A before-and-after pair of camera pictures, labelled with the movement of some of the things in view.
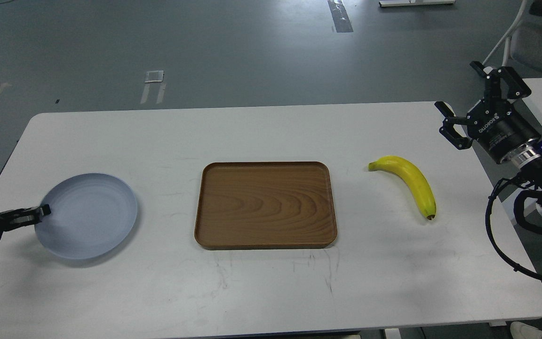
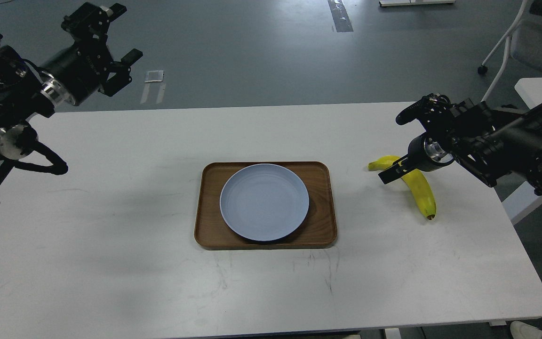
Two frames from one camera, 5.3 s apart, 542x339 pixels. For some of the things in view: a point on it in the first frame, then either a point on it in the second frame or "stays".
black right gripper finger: x=448 y=130 -> x=396 y=169
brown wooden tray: x=265 y=205 stays
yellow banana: x=415 y=179 stays
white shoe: x=520 y=330 stays
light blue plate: x=92 y=215 -> x=264 y=202
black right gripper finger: x=514 y=85 -> x=429 y=110
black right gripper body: x=509 y=138 -> x=430 y=151
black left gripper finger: x=21 y=217 -> x=121 y=77
